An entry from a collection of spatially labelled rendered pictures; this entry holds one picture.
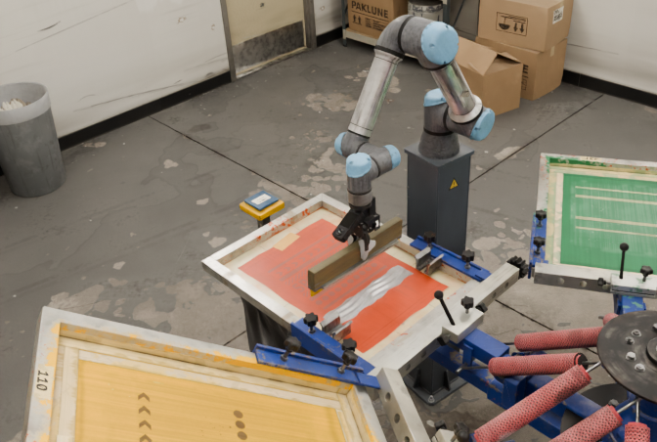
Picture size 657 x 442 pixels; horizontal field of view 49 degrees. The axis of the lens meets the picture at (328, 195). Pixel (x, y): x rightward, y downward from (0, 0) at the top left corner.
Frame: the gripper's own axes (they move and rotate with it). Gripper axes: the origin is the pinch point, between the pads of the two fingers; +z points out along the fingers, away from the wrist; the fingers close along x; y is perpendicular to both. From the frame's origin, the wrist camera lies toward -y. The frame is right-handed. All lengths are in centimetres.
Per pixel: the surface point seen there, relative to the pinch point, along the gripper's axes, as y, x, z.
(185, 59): 162, 356, 75
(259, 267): -15.4, 33.6, 13.6
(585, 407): 0, -81, 7
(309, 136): 179, 229, 110
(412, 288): 11.4, -13.2, 13.7
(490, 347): -1, -52, 5
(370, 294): -0.7, -5.6, 12.9
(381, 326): -8.4, -17.8, 13.7
